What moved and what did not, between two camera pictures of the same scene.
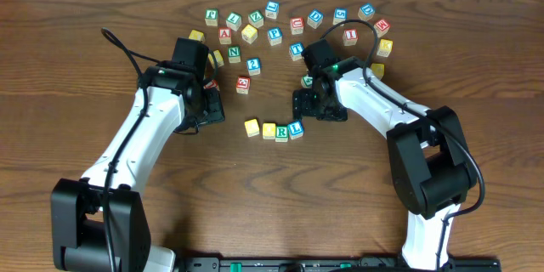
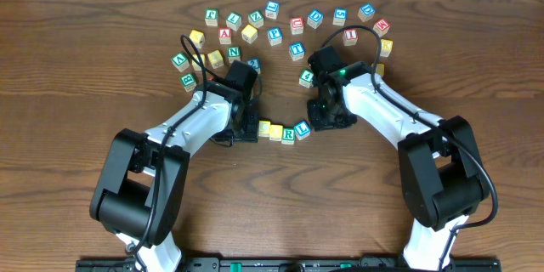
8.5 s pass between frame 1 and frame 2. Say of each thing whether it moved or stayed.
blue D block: stayed
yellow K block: stayed
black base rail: stayed
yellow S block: stayed
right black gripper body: moved
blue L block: moved
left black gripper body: moved
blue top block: stayed
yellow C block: moved
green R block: moved
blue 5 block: stayed
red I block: stayed
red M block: stayed
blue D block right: stayed
